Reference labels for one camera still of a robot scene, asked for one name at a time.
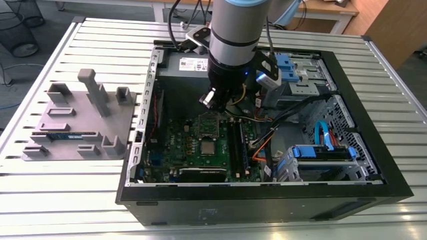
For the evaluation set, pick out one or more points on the metal locking lever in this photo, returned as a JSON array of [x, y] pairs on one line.
[[219, 128]]

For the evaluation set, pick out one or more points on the silver CPU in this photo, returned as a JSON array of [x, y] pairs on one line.
[[210, 148]]

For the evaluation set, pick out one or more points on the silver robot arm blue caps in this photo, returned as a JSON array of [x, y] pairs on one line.
[[234, 32]]

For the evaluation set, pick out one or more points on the CPU socket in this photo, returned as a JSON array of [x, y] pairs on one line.
[[201, 148]]

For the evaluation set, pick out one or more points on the grey power supply unit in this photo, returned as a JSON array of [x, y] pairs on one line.
[[174, 65]]

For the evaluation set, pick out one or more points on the blue drive bay clip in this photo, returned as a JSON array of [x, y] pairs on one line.
[[291, 76], [287, 62]]

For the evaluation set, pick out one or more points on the metal drive cage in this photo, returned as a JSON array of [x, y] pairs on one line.
[[334, 170], [301, 92]]

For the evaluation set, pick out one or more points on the RAM slot white clips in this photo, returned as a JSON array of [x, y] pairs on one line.
[[237, 147], [245, 147]]

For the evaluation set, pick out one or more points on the green motherboard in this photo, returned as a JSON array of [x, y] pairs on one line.
[[181, 150]]

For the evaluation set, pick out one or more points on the hard disk in blue carrier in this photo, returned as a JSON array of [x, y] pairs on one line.
[[305, 152]]

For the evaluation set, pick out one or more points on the black graphics card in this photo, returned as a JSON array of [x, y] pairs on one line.
[[203, 175]]

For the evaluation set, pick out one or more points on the grey parts rack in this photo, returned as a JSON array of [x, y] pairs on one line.
[[83, 117]]

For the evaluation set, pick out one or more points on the black PC case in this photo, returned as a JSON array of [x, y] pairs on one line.
[[234, 205]]

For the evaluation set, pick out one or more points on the RAM stick blue label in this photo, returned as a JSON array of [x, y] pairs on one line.
[[71, 137]]

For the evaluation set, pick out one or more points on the wooden cabinet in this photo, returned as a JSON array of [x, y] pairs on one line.
[[397, 30]]

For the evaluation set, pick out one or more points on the black mesh waste bin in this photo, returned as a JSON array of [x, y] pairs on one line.
[[34, 15], [16, 37]]

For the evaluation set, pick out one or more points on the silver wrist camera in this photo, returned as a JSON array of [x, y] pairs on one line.
[[267, 80]]

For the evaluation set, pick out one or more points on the silver wrist bracket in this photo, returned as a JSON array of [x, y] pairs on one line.
[[197, 35]]

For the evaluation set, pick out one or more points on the wooden desk white frame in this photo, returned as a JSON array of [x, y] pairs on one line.
[[334, 10]]

